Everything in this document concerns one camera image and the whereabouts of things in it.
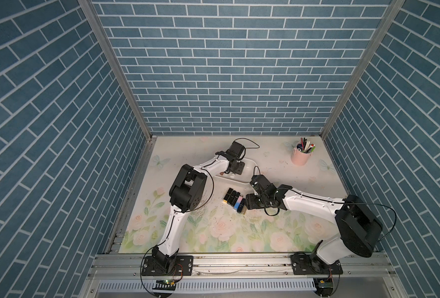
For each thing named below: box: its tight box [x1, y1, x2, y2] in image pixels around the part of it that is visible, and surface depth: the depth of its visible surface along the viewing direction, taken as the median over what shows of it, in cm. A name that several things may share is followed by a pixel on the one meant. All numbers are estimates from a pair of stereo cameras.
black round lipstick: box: [236, 198, 246, 214], surface depth 90 cm
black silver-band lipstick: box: [227, 189, 237, 207], surface depth 93 cm
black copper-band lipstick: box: [231, 191, 241, 208], surface depth 93 cm
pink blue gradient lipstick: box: [233, 194, 243, 210], surface depth 92 cm
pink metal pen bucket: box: [290, 147, 314, 166], surface depth 106 cm
